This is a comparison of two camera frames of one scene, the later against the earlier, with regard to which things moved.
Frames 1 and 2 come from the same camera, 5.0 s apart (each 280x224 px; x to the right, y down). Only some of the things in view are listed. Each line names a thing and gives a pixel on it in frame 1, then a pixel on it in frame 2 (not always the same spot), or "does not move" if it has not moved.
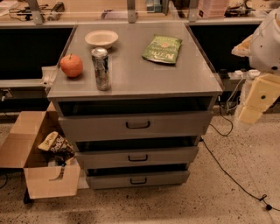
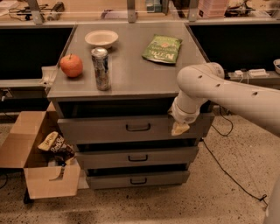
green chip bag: x=163 y=49 does not move
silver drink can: x=100 y=57 does not move
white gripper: x=266 y=48 to x=184 y=115
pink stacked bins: x=212 y=9 does not move
